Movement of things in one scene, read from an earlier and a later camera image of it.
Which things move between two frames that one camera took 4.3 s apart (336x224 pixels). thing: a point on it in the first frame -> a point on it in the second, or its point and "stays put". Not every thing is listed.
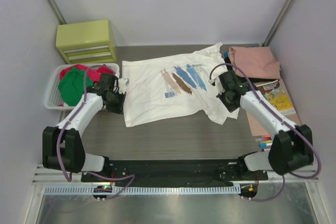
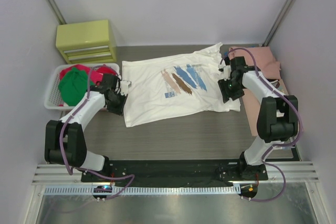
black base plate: [175, 173] stays put
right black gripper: [223, 98] -> [231, 93]
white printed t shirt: [159, 88] stays put
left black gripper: [119, 102] stays put
